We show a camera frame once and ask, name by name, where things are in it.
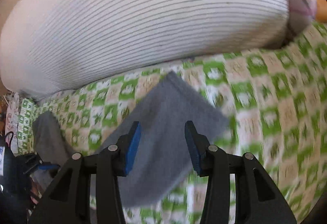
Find grey sweatpants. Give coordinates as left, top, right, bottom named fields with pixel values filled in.
left=31, top=70, right=230, bottom=207

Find floral pink white pillow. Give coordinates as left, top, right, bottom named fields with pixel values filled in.
left=5, top=93, right=20, bottom=137

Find white striped bolster pillow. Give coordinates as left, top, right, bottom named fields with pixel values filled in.
left=1, top=0, right=288, bottom=99

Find green white patterned quilt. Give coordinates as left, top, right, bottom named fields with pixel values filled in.
left=17, top=22, right=326, bottom=221

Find orange floral cushion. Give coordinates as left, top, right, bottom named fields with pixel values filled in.
left=315, top=0, right=327, bottom=23

